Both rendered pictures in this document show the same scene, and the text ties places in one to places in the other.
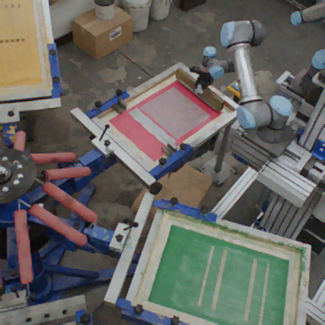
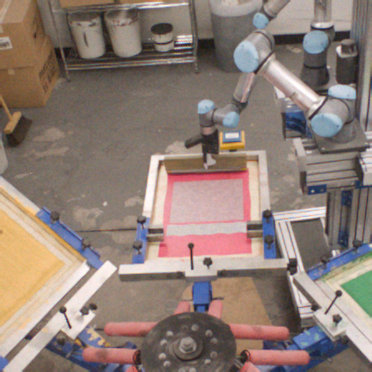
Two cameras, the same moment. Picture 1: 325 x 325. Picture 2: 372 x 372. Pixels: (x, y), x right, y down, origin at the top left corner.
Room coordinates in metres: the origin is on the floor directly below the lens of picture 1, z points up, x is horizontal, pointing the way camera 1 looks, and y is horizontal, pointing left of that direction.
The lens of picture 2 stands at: (0.02, 1.30, 2.91)
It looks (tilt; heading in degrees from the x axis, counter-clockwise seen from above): 42 degrees down; 325
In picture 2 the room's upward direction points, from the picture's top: 5 degrees counter-clockwise
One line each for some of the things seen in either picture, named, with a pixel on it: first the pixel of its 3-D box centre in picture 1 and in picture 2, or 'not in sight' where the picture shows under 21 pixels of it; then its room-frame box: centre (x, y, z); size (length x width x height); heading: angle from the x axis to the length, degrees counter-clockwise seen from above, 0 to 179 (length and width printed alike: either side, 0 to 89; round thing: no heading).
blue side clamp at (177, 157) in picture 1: (172, 162); (268, 238); (1.53, 0.00, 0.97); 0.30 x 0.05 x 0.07; 141
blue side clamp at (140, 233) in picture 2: (108, 107); (142, 244); (1.88, 0.43, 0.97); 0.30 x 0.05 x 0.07; 141
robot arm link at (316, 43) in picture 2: (322, 63); (315, 47); (2.02, -0.76, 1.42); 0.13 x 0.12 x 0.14; 122
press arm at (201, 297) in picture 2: (94, 156); (202, 291); (1.45, 0.41, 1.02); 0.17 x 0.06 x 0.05; 141
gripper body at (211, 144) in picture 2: (205, 76); (209, 141); (2.10, -0.14, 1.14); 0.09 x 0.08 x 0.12; 51
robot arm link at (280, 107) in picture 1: (277, 111); (340, 102); (1.59, -0.49, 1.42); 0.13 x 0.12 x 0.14; 113
